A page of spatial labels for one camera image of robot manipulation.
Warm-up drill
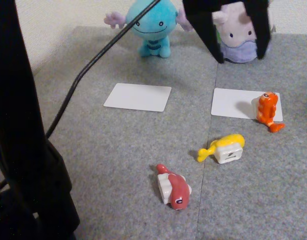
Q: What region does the orange shrimp sushi toy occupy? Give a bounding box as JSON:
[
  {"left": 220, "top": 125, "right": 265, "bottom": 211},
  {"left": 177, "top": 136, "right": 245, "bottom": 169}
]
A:
[{"left": 251, "top": 91, "right": 286, "bottom": 134}]

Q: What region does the purple Goomy plush toy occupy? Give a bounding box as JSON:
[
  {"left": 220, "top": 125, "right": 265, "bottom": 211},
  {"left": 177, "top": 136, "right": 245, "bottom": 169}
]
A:
[{"left": 211, "top": 1, "right": 277, "bottom": 64}]

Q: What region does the blue Wooper plush toy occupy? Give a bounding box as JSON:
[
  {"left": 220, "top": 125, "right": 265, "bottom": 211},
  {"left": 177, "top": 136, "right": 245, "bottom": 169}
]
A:
[{"left": 104, "top": 0, "right": 194, "bottom": 58}]

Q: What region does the yellow egg sushi toy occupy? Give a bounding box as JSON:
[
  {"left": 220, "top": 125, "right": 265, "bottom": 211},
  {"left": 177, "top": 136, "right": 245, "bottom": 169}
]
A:
[{"left": 197, "top": 133, "right": 246, "bottom": 165}]

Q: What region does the red tuna sushi toy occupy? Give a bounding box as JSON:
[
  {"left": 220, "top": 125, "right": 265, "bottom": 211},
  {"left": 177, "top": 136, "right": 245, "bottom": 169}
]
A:
[{"left": 155, "top": 163, "right": 193, "bottom": 212}]

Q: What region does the white rectangular card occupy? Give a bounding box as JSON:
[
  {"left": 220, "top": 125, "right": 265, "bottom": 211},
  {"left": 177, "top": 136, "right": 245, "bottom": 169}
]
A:
[
  {"left": 210, "top": 87, "right": 284, "bottom": 123},
  {"left": 103, "top": 83, "right": 173, "bottom": 113}
]

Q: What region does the grey carpet tile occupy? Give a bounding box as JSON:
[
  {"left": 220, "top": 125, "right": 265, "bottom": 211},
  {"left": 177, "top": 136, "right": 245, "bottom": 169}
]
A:
[
  {"left": 195, "top": 32, "right": 307, "bottom": 240},
  {"left": 30, "top": 26, "right": 219, "bottom": 240}
]

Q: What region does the black cable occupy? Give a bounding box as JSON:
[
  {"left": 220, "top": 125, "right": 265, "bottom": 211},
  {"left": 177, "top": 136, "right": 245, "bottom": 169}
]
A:
[{"left": 44, "top": 0, "right": 161, "bottom": 139}]

